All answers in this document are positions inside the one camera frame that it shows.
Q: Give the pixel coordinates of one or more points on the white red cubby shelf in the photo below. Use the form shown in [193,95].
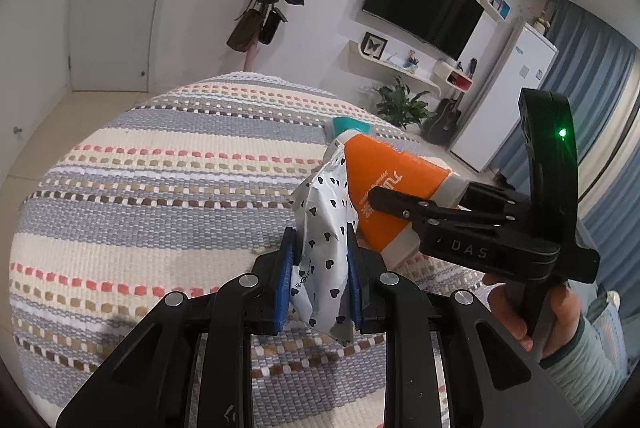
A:
[452,76]

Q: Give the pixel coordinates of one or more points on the pink coat stand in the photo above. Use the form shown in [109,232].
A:
[250,57]

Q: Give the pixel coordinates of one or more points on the black hanging bag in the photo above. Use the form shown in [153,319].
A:
[271,23]

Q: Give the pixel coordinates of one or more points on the striped woven blanket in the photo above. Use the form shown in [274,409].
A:
[181,192]

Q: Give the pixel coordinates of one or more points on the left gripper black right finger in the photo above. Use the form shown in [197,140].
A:
[399,205]

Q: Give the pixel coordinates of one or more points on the white curved wall shelf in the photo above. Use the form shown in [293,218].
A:
[432,87]

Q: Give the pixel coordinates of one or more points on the butterfly picture frame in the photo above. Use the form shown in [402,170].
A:
[373,46]

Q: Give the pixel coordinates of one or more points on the black acoustic guitar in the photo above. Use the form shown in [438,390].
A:
[440,129]

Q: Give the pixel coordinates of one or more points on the teal plastic bag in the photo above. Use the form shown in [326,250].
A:
[343,124]

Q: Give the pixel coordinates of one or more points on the white heart-patterned bag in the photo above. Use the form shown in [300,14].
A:
[323,216]

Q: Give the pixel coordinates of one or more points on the black wall television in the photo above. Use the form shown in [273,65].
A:
[444,24]

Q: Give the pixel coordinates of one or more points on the white refrigerator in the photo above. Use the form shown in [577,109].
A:
[523,63]

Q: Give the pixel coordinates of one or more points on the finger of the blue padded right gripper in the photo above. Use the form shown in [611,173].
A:
[354,279]

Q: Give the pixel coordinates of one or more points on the blue curtains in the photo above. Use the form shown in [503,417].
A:
[593,67]

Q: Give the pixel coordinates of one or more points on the green potted plant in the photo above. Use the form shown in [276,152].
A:
[400,107]

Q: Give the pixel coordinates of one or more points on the person's right hand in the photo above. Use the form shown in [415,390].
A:
[564,303]

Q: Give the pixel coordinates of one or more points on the brown hanging bag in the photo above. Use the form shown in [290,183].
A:
[247,27]

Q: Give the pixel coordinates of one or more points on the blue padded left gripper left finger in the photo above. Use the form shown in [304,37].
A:
[281,278]

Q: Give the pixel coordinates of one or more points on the green sleeve forearm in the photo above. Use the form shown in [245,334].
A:
[583,373]

